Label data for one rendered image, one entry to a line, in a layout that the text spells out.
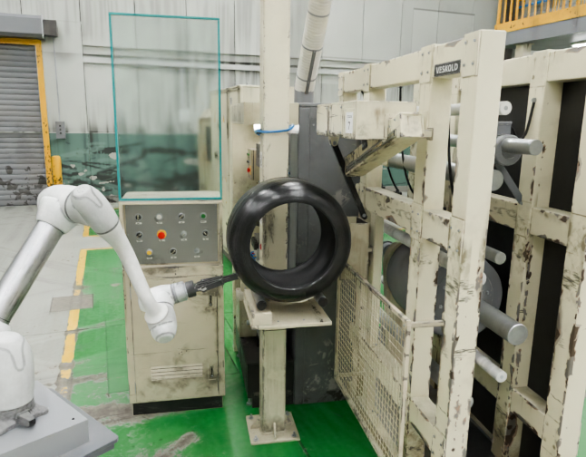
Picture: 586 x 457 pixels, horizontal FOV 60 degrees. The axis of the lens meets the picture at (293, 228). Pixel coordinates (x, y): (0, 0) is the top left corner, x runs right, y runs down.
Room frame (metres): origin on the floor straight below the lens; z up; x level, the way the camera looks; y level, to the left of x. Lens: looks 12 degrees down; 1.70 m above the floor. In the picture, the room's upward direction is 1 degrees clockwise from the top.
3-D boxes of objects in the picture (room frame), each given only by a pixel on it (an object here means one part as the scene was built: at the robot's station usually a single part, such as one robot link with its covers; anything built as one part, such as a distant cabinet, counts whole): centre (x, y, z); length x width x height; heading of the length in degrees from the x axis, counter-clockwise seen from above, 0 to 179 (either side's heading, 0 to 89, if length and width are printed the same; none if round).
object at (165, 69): (2.77, 0.67, 1.74); 0.55 x 0.02 x 0.95; 101
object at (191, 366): (2.93, 0.70, 0.63); 0.56 x 0.41 x 1.27; 101
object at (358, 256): (2.64, -0.30, 1.05); 0.20 x 0.15 x 0.30; 11
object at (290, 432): (2.60, 0.10, 0.02); 0.27 x 0.27 x 0.04; 11
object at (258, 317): (2.32, 0.17, 0.83); 0.36 x 0.09 x 0.06; 11
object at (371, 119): (2.29, -0.29, 1.71); 0.61 x 0.25 x 0.15; 11
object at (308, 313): (2.35, 0.03, 0.80); 0.37 x 0.36 x 0.02; 101
